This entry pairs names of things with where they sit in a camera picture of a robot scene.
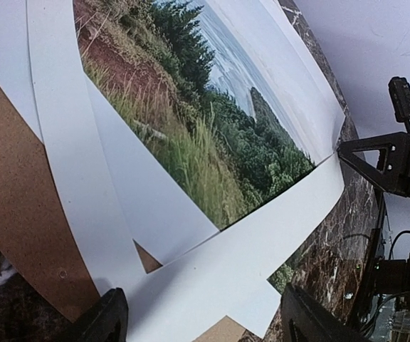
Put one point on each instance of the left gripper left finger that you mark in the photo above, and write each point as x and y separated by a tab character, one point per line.
107	320

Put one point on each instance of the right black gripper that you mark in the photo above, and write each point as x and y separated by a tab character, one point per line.
392	171

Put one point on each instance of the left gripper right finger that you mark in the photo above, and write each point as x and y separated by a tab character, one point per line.
305	319

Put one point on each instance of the white mat board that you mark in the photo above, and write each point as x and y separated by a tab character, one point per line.
134	227

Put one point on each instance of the landscape photo print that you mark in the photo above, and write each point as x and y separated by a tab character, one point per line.
192	158

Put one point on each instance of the brown cardboard backing board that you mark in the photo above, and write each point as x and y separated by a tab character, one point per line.
34	233

